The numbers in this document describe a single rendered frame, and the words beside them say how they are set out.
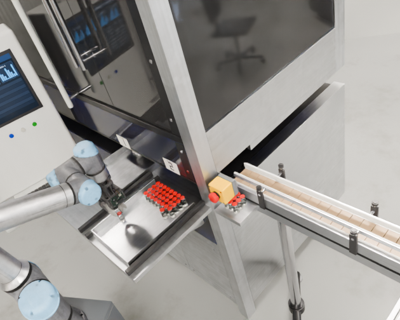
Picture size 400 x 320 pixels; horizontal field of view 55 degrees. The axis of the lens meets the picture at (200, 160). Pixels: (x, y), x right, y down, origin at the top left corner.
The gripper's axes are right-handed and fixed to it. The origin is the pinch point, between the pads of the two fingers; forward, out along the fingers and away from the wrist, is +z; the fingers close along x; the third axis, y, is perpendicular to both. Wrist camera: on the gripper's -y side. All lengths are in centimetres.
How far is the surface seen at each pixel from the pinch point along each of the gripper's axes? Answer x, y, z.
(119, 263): -13.5, 16.5, 5.4
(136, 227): 1.0, 8.7, 5.3
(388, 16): 355, -50, 77
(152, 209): 11.1, 6.5, 5.4
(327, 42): 111, 29, -23
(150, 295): 0, -28, 93
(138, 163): 27.0, -23.0, 5.5
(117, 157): 23.9, -37.4, 5.5
